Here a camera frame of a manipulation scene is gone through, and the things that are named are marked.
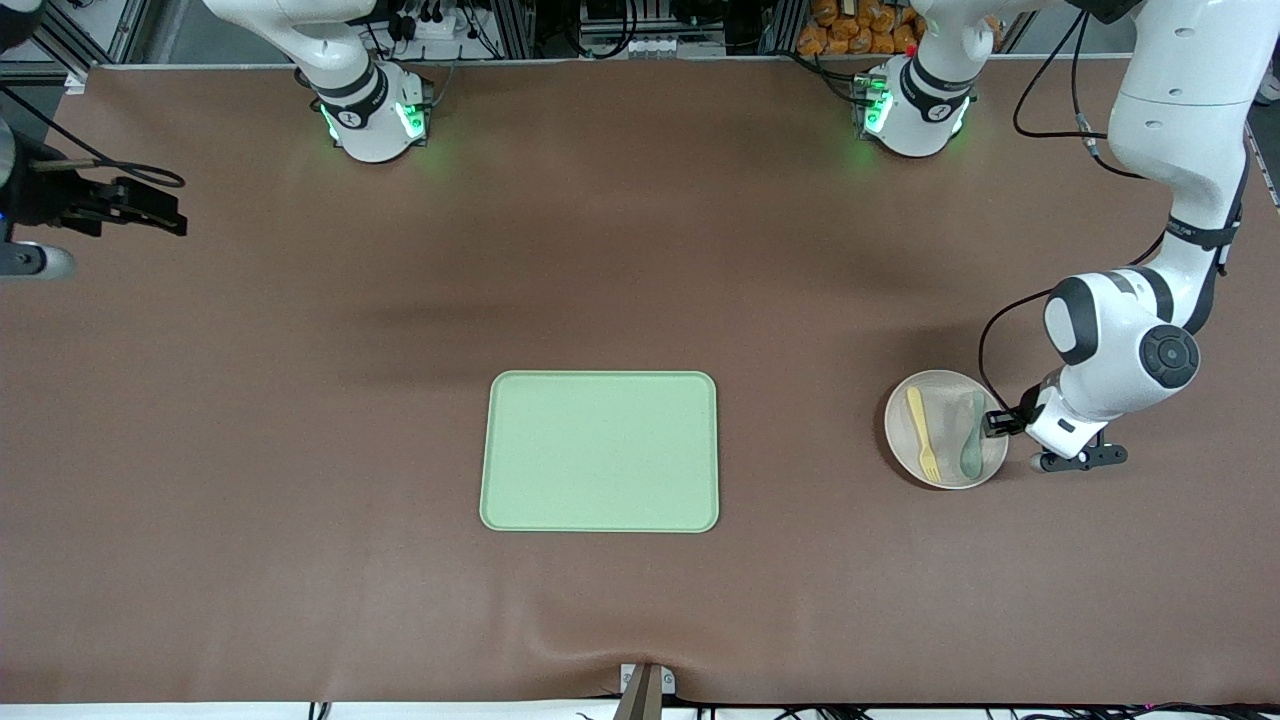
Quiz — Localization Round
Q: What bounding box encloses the beige round plate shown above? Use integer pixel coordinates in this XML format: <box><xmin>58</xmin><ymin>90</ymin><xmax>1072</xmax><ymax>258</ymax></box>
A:
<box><xmin>884</xmin><ymin>369</ymin><xmax>1010</xmax><ymax>491</ymax></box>

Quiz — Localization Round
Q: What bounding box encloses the yellow plastic fork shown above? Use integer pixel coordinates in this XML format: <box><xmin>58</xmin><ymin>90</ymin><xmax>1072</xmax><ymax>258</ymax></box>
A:
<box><xmin>905</xmin><ymin>386</ymin><xmax>942</xmax><ymax>483</ymax></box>

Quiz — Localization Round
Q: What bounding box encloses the green plastic spoon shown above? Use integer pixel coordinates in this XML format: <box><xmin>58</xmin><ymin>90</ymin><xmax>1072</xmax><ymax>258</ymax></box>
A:
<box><xmin>957</xmin><ymin>390</ymin><xmax>987</xmax><ymax>481</ymax></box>

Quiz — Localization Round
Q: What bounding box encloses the brown table mat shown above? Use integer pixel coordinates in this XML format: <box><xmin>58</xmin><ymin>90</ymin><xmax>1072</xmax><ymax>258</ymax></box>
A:
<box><xmin>0</xmin><ymin>55</ymin><xmax>1280</xmax><ymax>706</ymax></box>

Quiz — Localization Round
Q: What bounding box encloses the orange round objects pile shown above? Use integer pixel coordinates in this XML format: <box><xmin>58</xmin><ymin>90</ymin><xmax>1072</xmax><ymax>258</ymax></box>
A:
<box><xmin>797</xmin><ymin>0</ymin><xmax>926</xmax><ymax>57</ymax></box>

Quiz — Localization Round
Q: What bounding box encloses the light green rectangular tray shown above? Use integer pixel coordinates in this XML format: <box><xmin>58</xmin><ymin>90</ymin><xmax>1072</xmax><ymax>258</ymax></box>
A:
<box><xmin>479</xmin><ymin>370</ymin><xmax>720</xmax><ymax>534</ymax></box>

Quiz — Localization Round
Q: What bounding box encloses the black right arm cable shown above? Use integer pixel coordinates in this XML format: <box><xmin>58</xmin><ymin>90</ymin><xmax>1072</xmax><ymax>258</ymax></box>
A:
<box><xmin>0</xmin><ymin>85</ymin><xmax>188</xmax><ymax>191</ymax></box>

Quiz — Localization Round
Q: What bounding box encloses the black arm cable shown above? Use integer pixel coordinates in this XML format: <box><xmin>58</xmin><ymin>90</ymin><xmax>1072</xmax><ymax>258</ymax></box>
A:
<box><xmin>0</xmin><ymin>85</ymin><xmax>188</xmax><ymax>191</ymax></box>
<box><xmin>978</xmin><ymin>5</ymin><xmax>1171</xmax><ymax>413</ymax></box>

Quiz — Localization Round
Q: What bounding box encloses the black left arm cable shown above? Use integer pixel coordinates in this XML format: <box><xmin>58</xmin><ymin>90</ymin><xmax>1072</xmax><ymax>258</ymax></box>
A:
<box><xmin>978</xmin><ymin>5</ymin><xmax>1171</xmax><ymax>413</ymax></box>

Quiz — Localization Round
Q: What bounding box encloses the aluminium frame strut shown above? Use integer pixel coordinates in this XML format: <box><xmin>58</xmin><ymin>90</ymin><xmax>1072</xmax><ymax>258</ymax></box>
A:
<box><xmin>20</xmin><ymin>0</ymin><xmax>101</xmax><ymax>93</ymax></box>

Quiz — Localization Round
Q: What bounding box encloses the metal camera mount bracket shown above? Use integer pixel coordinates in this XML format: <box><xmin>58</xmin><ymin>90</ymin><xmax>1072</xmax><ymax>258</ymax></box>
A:
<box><xmin>612</xmin><ymin>662</ymin><xmax>678</xmax><ymax>720</ymax></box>

